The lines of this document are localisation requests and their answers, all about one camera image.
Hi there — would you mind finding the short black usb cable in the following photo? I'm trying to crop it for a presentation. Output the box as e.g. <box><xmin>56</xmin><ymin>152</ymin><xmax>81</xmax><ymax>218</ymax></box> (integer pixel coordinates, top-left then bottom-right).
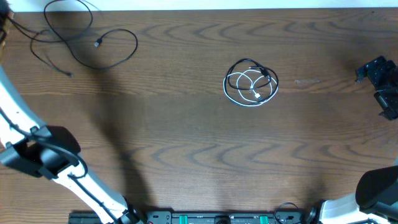
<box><xmin>224</xmin><ymin>58</ymin><xmax>279</xmax><ymax>101</ymax></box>

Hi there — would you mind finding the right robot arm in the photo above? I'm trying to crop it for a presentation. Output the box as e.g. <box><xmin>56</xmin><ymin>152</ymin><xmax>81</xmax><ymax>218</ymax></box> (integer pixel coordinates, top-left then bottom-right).
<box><xmin>303</xmin><ymin>56</ymin><xmax>397</xmax><ymax>224</ymax></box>

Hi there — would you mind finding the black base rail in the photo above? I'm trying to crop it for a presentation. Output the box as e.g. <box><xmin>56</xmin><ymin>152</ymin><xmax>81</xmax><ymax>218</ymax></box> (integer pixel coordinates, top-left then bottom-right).
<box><xmin>68</xmin><ymin>210</ymin><xmax>312</xmax><ymax>224</ymax></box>

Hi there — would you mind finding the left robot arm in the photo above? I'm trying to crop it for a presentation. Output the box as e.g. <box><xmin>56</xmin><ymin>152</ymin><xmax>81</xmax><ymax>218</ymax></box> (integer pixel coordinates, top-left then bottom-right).
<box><xmin>1</xmin><ymin>71</ymin><xmax>147</xmax><ymax>223</ymax></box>

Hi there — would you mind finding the long black usb cable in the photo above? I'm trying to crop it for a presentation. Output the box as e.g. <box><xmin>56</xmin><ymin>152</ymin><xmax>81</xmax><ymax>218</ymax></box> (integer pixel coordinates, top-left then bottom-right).
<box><xmin>6</xmin><ymin>0</ymin><xmax>139</xmax><ymax>78</ymax></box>

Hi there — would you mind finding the white usb cable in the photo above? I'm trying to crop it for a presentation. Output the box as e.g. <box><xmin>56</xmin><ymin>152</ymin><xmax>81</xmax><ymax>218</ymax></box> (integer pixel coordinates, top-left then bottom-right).
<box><xmin>222</xmin><ymin>68</ymin><xmax>279</xmax><ymax>108</ymax></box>

